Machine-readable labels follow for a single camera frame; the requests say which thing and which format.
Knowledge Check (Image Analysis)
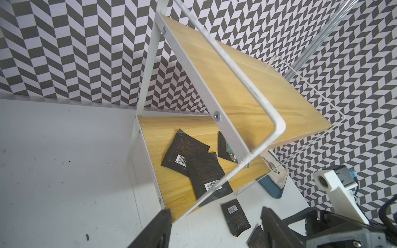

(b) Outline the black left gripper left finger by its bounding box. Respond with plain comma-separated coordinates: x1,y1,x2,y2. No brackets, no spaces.
128,209,172,248

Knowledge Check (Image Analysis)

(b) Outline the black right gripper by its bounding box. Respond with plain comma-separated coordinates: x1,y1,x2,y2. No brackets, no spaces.
283,208,397,248

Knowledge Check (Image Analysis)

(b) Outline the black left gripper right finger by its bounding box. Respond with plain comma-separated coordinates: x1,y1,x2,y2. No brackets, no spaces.
261,207,306,248

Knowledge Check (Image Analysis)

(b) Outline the green label tea bag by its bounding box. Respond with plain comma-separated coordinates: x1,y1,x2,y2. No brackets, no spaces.
247,225,268,248

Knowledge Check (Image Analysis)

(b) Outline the black tea bag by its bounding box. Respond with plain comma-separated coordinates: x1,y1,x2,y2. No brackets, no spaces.
161,129,210,177
221,199,251,237
186,153,225,199

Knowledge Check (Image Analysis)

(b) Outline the blue tray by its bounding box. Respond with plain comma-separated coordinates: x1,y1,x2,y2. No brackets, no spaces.
256,176,284,199

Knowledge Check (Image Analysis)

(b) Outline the beige cloth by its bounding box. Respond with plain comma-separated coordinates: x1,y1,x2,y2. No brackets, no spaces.
261,150,288,189

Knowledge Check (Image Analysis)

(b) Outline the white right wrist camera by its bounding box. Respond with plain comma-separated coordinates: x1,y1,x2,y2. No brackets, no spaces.
313,165,370,225

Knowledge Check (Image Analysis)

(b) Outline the wooden shelf white frame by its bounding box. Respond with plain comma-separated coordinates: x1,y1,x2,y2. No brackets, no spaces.
131,1,333,222

